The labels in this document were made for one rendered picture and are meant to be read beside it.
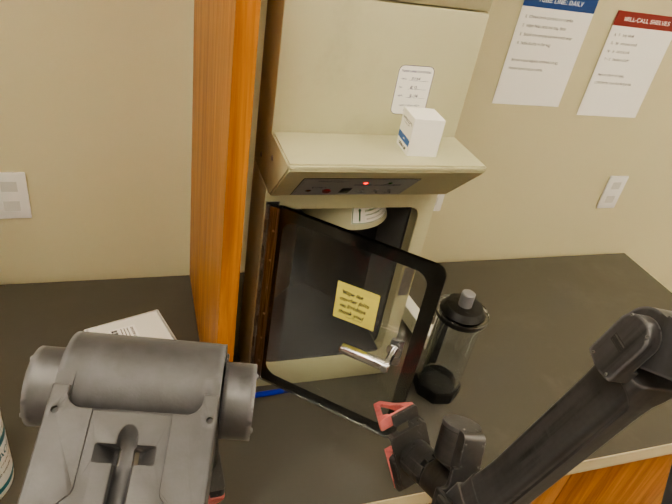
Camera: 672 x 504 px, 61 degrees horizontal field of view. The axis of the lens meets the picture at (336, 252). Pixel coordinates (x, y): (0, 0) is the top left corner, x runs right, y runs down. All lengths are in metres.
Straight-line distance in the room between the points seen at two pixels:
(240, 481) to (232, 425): 0.80
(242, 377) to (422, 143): 0.65
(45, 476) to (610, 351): 0.48
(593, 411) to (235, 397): 0.44
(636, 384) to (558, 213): 1.33
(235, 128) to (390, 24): 0.28
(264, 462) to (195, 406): 0.84
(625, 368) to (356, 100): 0.55
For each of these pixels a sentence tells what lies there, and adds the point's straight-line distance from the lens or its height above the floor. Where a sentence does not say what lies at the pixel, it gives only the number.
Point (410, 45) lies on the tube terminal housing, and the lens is 0.92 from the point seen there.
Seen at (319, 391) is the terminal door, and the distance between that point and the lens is 1.12.
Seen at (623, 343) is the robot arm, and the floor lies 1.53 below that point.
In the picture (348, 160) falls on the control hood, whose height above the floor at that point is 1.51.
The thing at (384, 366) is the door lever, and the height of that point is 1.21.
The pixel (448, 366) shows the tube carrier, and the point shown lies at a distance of 1.22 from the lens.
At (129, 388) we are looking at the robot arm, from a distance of 0.29.
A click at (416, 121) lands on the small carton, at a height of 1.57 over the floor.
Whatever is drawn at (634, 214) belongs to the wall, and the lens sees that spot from 2.13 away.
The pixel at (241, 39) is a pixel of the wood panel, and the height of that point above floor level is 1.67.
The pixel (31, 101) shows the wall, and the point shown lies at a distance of 1.34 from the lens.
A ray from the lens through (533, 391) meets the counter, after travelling 1.42.
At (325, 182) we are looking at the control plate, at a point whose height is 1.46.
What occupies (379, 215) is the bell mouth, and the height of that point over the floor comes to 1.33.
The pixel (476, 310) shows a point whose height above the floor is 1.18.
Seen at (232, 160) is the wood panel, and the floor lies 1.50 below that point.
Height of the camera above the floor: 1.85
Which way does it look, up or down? 33 degrees down
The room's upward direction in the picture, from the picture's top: 11 degrees clockwise
